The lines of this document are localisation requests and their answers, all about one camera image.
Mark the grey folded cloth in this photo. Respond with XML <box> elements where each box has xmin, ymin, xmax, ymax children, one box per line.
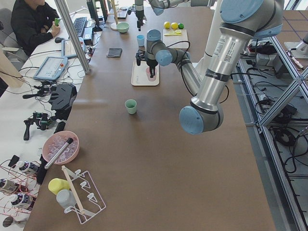
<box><xmin>107</xmin><ymin>48</ymin><xmax>122</xmax><ymax>58</ymax></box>

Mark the black keyboard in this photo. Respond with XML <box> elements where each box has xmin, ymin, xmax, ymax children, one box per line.
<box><xmin>73</xmin><ymin>17</ymin><xmax>87</xmax><ymax>37</ymax></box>

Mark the whole lemon outer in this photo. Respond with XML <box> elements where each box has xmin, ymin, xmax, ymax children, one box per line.
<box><xmin>164</xmin><ymin>21</ymin><xmax>170</xmax><ymax>29</ymax></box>

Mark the green lime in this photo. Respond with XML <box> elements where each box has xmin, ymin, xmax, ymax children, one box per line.
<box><xmin>178</xmin><ymin>23</ymin><xmax>184</xmax><ymax>29</ymax></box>

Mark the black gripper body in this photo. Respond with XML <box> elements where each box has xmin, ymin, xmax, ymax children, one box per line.
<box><xmin>136</xmin><ymin>10</ymin><xmax>144</xmax><ymax>22</ymax></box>
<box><xmin>146</xmin><ymin>58</ymin><xmax>158</xmax><ymax>68</ymax></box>

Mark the wooden cup stand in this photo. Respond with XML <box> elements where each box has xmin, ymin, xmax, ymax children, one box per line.
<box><xmin>107</xmin><ymin>0</ymin><xmax>119</xmax><ymax>31</ymax></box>

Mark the seated person in black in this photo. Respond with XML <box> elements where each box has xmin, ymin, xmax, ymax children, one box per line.
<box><xmin>11</xmin><ymin>0</ymin><xmax>61</xmax><ymax>56</ymax></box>

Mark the grey cup on rack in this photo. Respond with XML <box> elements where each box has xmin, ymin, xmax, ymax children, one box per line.
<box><xmin>56</xmin><ymin>189</ymin><xmax>77</xmax><ymax>209</ymax></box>

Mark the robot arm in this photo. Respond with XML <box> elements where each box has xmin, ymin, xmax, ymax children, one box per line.
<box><xmin>136</xmin><ymin>0</ymin><xmax>284</xmax><ymax>134</ymax></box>
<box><xmin>128</xmin><ymin>0</ymin><xmax>216</xmax><ymax>31</ymax></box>

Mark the pink bowl with ice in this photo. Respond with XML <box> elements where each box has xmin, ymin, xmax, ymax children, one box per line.
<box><xmin>42</xmin><ymin>130</ymin><xmax>80</xmax><ymax>165</ymax></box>

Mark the wooden cutting board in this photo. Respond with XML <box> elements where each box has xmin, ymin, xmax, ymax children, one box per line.
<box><xmin>162</xmin><ymin>29</ymin><xmax>189</xmax><ymax>50</ymax></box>

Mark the whole lemon near lime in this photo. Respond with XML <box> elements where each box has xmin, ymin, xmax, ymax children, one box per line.
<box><xmin>171</xmin><ymin>22</ymin><xmax>179</xmax><ymax>29</ymax></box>

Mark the beige rabbit tray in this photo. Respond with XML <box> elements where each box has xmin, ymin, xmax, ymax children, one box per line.
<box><xmin>131</xmin><ymin>61</ymin><xmax>160</xmax><ymax>87</ymax></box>

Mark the metal muddler black tip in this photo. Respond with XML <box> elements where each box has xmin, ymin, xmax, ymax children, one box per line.
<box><xmin>44</xmin><ymin>138</ymin><xmax>74</xmax><ymax>170</ymax></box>

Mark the blue teach pendant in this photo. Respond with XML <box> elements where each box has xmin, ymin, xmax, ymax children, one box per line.
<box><xmin>33</xmin><ymin>56</ymin><xmax>68</xmax><ymax>81</ymax></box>

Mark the black monitor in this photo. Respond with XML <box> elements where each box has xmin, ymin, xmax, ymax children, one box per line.
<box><xmin>86</xmin><ymin>0</ymin><xmax>103</xmax><ymax>32</ymax></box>

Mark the aluminium frame post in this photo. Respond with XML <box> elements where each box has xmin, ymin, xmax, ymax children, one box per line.
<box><xmin>55</xmin><ymin>0</ymin><xmax>90</xmax><ymax>74</ymax></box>

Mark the pink cup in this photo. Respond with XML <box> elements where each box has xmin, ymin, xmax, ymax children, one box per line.
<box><xmin>145</xmin><ymin>66</ymin><xmax>158</xmax><ymax>79</ymax></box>

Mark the white wire rack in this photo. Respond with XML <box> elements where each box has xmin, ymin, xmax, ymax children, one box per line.
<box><xmin>62</xmin><ymin>166</ymin><xmax>107</xmax><ymax>225</ymax></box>

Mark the yellow cup on rack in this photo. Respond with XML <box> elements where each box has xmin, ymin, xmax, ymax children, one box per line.
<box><xmin>48</xmin><ymin>178</ymin><xmax>70</xmax><ymax>195</ymax></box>

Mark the blue cup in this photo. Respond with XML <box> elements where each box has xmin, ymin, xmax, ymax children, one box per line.
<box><xmin>136</xmin><ymin>35</ymin><xmax>145</xmax><ymax>47</ymax></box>

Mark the green cup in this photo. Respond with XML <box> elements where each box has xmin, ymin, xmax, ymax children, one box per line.
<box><xmin>125</xmin><ymin>99</ymin><xmax>137</xmax><ymax>115</ymax></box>

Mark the green bowl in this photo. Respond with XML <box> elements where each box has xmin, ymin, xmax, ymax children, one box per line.
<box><xmin>116</xmin><ymin>22</ymin><xmax>129</xmax><ymax>33</ymax></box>

